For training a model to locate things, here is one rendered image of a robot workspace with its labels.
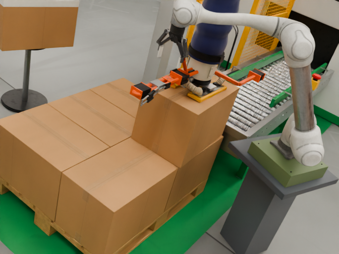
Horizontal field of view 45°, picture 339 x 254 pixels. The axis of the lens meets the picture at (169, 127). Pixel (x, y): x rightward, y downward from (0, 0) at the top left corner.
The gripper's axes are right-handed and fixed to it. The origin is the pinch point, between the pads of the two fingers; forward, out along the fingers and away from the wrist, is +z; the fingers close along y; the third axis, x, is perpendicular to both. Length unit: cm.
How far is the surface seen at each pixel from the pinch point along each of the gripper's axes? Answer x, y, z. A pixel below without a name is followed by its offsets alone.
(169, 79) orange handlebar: -4.9, -0.3, 12.4
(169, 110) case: -10.7, -2.9, 33.4
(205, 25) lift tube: -31.0, 1.6, -15.4
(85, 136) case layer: 15, 36, 67
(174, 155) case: -12, -15, 61
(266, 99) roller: -163, -10, 67
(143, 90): 20.9, -2.7, 11.4
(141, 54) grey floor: -226, 181, 121
